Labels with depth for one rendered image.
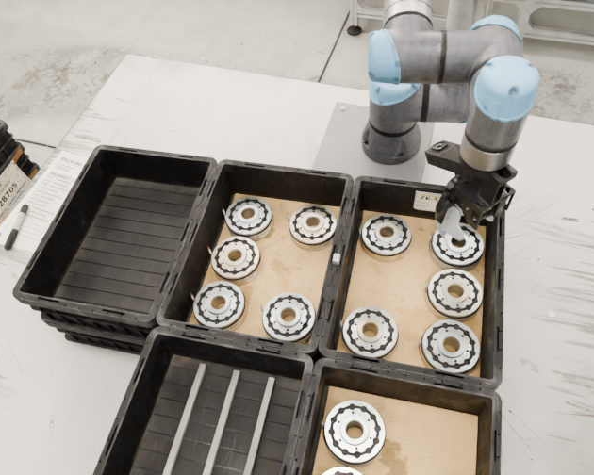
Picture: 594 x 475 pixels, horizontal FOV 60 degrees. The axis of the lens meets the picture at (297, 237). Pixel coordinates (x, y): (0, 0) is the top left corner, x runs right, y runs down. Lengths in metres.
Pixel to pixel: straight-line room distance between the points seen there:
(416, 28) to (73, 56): 2.70
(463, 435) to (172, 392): 0.52
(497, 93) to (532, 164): 0.78
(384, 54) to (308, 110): 0.79
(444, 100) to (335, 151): 0.32
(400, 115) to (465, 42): 0.45
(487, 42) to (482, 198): 0.23
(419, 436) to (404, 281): 0.30
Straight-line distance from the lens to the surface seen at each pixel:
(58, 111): 3.01
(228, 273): 1.07
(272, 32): 3.10
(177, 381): 1.04
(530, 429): 1.15
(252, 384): 1.00
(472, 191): 0.87
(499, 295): 0.98
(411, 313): 1.04
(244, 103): 1.62
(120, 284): 1.17
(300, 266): 1.09
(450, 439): 0.98
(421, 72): 0.81
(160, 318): 0.98
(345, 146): 1.38
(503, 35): 0.83
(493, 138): 0.76
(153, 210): 1.25
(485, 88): 0.73
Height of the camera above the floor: 1.77
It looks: 56 degrees down
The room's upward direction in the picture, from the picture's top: 9 degrees counter-clockwise
